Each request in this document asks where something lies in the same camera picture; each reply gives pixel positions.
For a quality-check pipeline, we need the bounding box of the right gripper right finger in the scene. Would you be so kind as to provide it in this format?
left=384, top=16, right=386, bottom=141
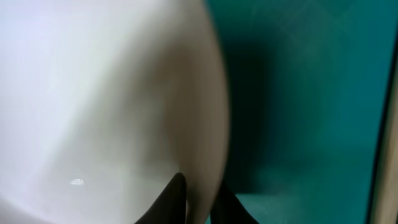
left=210, top=181, right=258, bottom=224

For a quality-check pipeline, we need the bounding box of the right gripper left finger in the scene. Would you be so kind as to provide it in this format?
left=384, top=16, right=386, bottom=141
left=136, top=172, right=187, bottom=224

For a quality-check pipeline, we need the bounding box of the large pink plate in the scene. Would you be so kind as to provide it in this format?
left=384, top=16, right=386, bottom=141
left=1, top=1, right=229, bottom=223

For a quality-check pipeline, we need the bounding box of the wooden chopstick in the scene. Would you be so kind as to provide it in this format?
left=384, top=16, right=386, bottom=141
left=369, top=62, right=398, bottom=224

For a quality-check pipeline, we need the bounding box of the teal plastic tray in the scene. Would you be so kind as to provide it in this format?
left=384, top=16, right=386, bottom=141
left=207, top=0, right=397, bottom=223

